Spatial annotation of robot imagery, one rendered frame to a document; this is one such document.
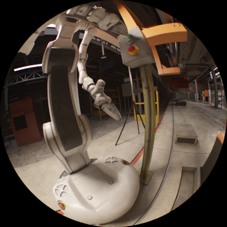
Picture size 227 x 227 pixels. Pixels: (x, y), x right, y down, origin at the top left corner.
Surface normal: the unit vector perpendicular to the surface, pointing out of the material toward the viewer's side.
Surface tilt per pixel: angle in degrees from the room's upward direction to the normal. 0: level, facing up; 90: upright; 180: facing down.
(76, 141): 107
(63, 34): 99
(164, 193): 0
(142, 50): 90
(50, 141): 81
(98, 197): 0
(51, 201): 0
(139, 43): 90
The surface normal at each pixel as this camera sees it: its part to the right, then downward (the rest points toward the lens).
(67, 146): 0.73, 0.36
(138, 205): -0.11, -0.98
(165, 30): -0.68, 0.20
